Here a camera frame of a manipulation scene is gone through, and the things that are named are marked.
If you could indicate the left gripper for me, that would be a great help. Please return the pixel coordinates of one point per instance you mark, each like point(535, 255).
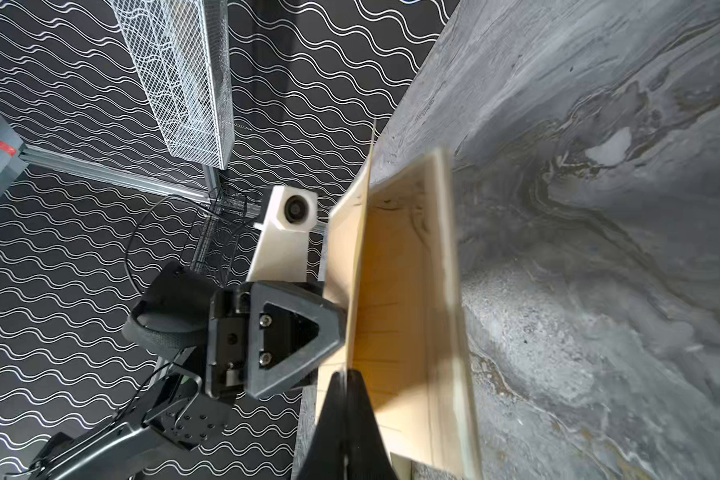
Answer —
point(268, 337)

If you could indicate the cream envelope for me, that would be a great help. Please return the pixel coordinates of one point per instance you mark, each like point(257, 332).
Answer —
point(425, 188)

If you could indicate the white wire mesh basket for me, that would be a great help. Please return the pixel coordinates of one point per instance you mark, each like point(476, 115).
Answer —
point(180, 50)

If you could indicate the tan letter paper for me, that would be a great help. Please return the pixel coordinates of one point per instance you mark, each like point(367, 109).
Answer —
point(373, 269)

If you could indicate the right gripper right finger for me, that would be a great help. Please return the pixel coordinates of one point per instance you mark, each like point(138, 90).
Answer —
point(366, 456)

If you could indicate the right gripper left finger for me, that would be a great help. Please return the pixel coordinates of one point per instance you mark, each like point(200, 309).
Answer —
point(325, 458)

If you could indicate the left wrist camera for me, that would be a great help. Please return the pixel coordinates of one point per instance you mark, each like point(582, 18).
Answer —
point(286, 218)

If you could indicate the black wire basket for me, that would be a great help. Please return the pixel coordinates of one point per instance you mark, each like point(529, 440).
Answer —
point(224, 242)

